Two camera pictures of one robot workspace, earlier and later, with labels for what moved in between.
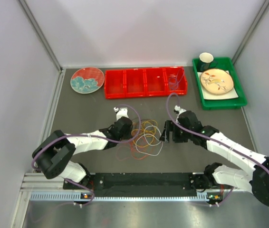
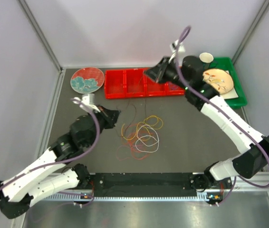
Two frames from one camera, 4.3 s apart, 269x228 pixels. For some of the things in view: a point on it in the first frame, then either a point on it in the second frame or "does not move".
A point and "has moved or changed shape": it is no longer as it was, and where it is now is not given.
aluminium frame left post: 42,36 does not move
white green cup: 206,61 does not move
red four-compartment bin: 120,83 does not move
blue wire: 177,77 has moved or changed shape
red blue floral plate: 87,80 does not move
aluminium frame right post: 263,9 does not move
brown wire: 156,133 -> 134,106
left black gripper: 129,135 -> 111,116
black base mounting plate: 142,182 does not move
